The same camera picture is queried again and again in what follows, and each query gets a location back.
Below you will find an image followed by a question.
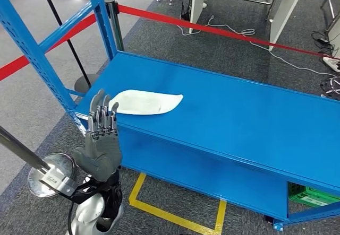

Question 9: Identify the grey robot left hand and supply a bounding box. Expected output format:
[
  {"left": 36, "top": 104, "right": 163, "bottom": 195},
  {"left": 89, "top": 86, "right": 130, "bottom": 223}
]
[{"left": 73, "top": 89, "right": 122, "bottom": 182}]

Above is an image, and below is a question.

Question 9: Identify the white curved plastic part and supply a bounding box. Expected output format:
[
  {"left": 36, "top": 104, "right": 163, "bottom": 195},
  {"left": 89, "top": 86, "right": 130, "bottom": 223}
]
[{"left": 109, "top": 89, "right": 184, "bottom": 116}]

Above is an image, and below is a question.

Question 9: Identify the blue metal shelf rack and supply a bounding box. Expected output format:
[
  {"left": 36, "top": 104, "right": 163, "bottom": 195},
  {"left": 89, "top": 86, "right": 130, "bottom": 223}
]
[{"left": 0, "top": 0, "right": 340, "bottom": 232}]

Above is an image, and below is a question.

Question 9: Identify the black pole with round base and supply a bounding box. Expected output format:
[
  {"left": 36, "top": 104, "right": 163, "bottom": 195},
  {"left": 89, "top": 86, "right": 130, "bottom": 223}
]
[{"left": 37, "top": 0, "right": 100, "bottom": 94}]

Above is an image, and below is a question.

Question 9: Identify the chrome stanchion with round base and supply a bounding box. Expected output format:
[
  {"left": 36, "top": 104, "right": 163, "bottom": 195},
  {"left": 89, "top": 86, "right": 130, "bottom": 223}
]
[{"left": 0, "top": 126, "right": 77, "bottom": 199}]

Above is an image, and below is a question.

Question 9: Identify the red barrier belt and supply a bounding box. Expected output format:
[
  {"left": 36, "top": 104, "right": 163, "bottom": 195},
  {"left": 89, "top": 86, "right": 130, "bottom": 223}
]
[
  {"left": 0, "top": 13, "right": 97, "bottom": 82},
  {"left": 118, "top": 4, "right": 340, "bottom": 60}
]

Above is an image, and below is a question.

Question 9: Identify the black power adapter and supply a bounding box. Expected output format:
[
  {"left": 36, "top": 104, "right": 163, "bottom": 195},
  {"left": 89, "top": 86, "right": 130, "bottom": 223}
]
[{"left": 181, "top": 1, "right": 190, "bottom": 21}]

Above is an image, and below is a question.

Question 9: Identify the white desk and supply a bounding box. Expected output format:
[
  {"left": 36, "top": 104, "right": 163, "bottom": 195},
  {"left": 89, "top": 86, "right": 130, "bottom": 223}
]
[
  {"left": 320, "top": 0, "right": 340, "bottom": 57},
  {"left": 189, "top": 0, "right": 309, "bottom": 51}
]

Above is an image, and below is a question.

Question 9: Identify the green plastic crate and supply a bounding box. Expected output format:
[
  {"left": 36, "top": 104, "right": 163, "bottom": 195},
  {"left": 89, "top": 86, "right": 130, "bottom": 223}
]
[{"left": 288, "top": 182, "right": 340, "bottom": 209}]

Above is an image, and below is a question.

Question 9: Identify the white power strip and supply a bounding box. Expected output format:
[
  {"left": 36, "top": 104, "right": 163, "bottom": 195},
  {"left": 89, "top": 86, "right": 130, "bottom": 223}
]
[{"left": 323, "top": 56, "right": 340, "bottom": 73}]

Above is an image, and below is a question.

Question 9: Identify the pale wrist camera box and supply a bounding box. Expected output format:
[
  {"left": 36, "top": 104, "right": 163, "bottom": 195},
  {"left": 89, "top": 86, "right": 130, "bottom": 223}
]
[{"left": 40, "top": 167, "right": 77, "bottom": 197}]

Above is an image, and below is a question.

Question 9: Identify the dark belt stanchion post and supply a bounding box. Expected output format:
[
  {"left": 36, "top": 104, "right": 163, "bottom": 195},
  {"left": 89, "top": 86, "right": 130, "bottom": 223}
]
[{"left": 104, "top": 0, "right": 125, "bottom": 52}]

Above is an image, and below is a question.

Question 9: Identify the white cable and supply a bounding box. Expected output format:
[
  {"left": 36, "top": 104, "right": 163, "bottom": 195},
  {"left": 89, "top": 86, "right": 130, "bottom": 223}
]
[{"left": 178, "top": 14, "right": 335, "bottom": 76}]

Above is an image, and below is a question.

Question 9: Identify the black cable bundle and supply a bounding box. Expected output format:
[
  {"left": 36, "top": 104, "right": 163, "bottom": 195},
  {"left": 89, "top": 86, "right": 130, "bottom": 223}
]
[{"left": 311, "top": 30, "right": 338, "bottom": 57}]

